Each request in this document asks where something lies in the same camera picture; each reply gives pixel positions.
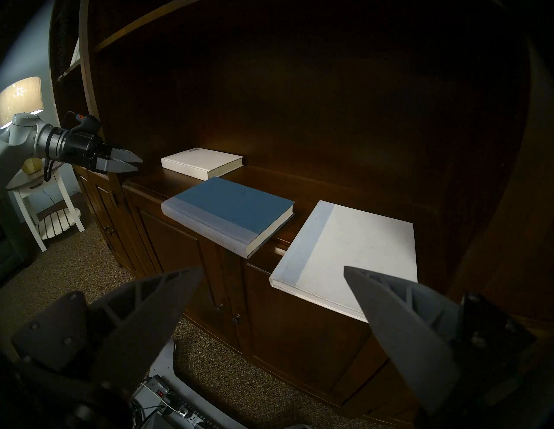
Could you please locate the large white book grey spine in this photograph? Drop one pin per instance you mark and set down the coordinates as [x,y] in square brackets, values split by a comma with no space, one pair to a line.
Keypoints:
[355,246]

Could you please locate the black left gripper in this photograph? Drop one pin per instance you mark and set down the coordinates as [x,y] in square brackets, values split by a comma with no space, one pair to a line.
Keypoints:
[84,149]

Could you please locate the white book with barcode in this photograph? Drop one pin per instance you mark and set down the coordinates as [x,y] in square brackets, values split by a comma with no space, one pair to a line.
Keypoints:
[201,162]

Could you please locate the white slatted side table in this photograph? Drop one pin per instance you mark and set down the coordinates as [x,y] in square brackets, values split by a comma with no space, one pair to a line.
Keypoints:
[56,222]

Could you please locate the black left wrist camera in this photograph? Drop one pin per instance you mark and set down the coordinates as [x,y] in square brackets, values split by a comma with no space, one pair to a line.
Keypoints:
[88,123]

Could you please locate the dark wooden bookshelf cabinet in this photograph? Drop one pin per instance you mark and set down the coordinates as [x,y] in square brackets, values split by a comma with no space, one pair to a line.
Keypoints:
[346,108]

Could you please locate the grey electronics box with ports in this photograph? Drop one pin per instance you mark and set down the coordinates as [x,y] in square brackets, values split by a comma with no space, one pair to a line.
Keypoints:
[166,400]

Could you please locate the blue book with grey spine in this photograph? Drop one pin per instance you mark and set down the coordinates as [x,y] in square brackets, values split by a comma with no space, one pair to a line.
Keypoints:
[233,207]

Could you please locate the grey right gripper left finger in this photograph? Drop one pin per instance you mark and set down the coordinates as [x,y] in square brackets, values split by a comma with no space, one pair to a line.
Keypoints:
[138,328]

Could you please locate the table lamp with beige shade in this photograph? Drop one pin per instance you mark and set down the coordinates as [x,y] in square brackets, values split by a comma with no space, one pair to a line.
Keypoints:
[21,101]

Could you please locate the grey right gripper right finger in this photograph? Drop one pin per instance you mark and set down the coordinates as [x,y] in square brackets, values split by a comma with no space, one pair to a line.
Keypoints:
[411,341]

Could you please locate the grey robot mobile base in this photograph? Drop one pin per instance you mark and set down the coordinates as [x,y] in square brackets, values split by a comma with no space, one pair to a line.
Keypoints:
[163,359]

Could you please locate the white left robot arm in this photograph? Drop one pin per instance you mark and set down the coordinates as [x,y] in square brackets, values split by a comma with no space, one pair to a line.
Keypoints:
[21,138]

